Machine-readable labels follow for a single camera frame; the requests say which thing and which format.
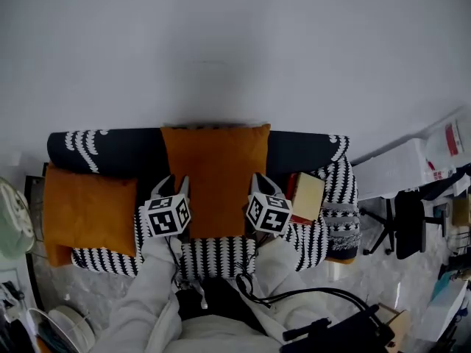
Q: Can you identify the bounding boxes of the white water dispenser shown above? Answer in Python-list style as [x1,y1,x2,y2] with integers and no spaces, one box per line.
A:
[353,138,430,202]

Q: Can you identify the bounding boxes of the brown cardboard box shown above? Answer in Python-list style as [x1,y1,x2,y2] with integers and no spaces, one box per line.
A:
[451,195,471,227]

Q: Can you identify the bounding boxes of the dark teal cloth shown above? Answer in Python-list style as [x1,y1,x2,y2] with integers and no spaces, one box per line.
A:
[36,321,71,353]

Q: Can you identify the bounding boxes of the person's right forearm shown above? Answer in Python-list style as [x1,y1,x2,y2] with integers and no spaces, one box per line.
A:
[253,233,332,327]

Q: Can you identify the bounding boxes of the white rolled towel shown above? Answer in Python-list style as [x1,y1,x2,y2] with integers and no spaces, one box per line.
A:
[0,181,36,238]

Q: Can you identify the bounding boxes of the white cardboard box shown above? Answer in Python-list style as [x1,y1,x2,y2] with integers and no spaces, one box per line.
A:
[419,279,468,341]

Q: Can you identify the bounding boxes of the orange cushion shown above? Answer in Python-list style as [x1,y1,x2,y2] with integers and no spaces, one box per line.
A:
[42,163,139,259]
[160,123,272,240]

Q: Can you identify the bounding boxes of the white laundry basket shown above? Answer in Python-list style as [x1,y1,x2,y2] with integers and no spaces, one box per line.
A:
[27,304,95,353]

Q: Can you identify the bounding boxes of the teal flat object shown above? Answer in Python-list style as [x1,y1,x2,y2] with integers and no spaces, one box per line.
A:
[432,270,453,297]

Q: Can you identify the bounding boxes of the person's legs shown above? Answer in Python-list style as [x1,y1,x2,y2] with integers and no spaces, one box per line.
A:
[176,277,269,336]

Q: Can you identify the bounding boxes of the thin black cable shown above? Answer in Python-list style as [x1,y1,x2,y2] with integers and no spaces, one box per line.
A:
[165,235,184,290]

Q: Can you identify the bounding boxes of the thick black cable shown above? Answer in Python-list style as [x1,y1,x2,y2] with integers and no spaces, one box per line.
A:
[235,273,391,330]

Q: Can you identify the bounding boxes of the clear water bottle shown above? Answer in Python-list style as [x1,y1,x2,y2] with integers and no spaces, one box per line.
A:
[422,118,470,183]

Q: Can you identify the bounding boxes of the person's torso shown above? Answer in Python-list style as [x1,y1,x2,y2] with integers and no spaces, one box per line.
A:
[176,314,284,353]

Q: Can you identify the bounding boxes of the black white patterned sofa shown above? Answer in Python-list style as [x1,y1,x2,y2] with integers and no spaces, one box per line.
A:
[43,125,364,281]

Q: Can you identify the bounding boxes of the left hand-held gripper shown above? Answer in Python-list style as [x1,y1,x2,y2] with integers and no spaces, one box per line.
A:
[144,174,192,240]

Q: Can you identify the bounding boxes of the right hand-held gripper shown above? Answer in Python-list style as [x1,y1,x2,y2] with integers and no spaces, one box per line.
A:
[241,173,294,235]

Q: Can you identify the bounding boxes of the black office chair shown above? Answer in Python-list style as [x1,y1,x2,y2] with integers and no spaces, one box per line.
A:
[359,188,448,260]

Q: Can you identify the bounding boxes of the red book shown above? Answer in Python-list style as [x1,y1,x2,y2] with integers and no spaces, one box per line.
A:
[285,173,321,226]

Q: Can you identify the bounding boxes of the beige book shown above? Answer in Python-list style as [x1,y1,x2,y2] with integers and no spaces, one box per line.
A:
[292,171,327,222]

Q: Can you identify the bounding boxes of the black box device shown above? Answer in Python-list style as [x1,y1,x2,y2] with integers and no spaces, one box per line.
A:
[281,305,397,353]

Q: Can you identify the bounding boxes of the person's left forearm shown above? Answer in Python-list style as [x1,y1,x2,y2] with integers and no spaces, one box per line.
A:
[90,233,185,353]

